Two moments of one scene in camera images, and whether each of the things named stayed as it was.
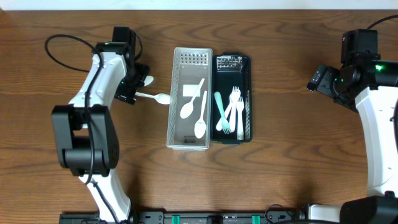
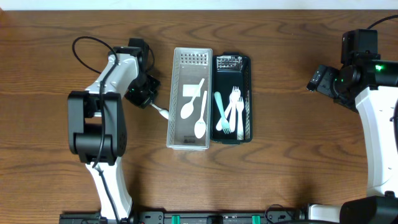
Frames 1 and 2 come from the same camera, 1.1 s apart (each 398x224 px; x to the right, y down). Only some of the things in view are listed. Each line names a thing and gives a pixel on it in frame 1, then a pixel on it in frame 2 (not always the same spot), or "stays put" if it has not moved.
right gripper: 321,82 stays put
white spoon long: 200,127 stays put
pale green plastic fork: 225,126 stays put
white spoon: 162,98 -> 164,112
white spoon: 219,126 stays put
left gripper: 129,90 -> 144,98
